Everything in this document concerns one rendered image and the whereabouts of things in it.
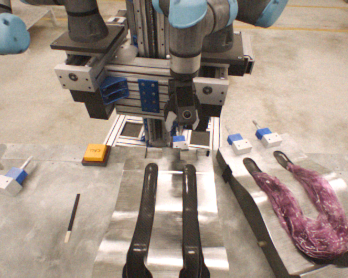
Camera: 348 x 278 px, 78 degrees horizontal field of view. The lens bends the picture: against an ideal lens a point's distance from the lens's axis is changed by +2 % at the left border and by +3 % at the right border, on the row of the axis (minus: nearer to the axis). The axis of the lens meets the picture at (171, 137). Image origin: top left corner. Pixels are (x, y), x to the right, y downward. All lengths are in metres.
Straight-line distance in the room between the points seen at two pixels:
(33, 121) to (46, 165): 1.59
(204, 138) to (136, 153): 1.01
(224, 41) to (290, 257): 0.67
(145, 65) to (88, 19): 0.26
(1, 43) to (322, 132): 2.27
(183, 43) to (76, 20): 0.54
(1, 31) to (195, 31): 0.37
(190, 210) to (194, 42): 0.40
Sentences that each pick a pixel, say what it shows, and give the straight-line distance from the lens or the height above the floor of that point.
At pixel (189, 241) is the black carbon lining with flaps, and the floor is 0.91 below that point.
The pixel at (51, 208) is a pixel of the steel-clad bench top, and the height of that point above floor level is 0.80.
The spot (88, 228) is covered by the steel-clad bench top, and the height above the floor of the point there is 0.80.
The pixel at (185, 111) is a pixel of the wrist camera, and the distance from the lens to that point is 0.52.
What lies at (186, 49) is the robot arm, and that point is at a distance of 0.50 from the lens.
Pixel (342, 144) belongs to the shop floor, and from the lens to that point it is 2.35.
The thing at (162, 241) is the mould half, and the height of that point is 0.92.
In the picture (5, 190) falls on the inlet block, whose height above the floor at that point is 0.85.
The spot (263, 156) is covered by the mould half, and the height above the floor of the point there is 0.86.
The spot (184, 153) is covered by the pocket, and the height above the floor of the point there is 0.87.
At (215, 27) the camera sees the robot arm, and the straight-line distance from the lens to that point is 0.55.
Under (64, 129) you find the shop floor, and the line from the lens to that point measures 2.19.
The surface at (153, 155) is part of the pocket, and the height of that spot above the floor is 0.86.
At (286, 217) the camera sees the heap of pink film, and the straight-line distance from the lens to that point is 0.61.
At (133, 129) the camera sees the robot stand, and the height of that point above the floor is 0.21.
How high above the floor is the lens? 1.41
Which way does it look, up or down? 48 degrees down
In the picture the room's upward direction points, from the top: straight up
